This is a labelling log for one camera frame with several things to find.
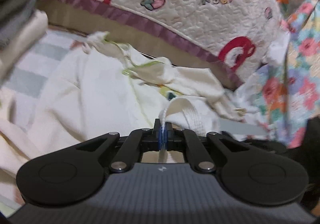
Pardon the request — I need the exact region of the cream zip-up hoodie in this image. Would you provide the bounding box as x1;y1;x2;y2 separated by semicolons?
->
1;32;249;177

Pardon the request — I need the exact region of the floral quilted blanket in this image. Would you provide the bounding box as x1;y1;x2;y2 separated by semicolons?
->
237;0;320;149

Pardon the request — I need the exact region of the white quilted bear bedspread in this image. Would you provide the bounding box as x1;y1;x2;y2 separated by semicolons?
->
39;0;283;89

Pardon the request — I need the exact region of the checkered play mat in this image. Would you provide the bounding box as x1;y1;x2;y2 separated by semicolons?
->
1;29;86;132

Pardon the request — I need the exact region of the white folded garment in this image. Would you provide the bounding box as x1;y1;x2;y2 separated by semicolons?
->
1;10;48;81

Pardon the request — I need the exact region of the grey folded garment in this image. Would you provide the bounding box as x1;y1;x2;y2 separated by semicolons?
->
1;0;37;50

